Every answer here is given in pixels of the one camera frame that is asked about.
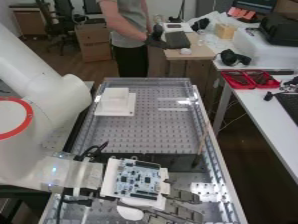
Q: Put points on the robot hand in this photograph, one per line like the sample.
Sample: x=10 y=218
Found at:
x=133 y=180

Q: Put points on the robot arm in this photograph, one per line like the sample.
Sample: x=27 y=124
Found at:
x=44 y=86

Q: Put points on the clear box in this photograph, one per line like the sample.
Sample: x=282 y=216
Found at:
x=151 y=133

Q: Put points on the small white box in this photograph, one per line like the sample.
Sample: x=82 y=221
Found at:
x=115 y=101

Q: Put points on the white desk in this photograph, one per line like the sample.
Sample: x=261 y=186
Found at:
x=266 y=56
x=266 y=126

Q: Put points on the wooden desk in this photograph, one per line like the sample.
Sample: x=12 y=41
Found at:
x=191 y=63

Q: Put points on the red tray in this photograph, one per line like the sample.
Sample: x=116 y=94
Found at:
x=239 y=80
x=264 y=79

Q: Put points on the black mouse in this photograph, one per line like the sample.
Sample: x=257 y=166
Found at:
x=268 y=96

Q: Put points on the black keyboard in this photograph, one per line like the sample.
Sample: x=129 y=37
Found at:
x=177 y=39
x=289 y=106

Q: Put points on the cardboard box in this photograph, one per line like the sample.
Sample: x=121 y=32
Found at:
x=94 y=41

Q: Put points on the black headphones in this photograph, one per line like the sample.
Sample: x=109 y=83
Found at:
x=233 y=57

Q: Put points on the person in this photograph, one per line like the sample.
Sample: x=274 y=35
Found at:
x=131 y=26

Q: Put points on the small wooden box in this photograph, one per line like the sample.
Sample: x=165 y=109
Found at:
x=225 y=31

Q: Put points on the black office chair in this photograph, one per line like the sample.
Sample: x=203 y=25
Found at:
x=62 y=16

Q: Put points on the wooden cabinet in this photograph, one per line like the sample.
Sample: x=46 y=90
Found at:
x=28 y=20

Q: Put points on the black bag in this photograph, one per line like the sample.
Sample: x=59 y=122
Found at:
x=280 y=30

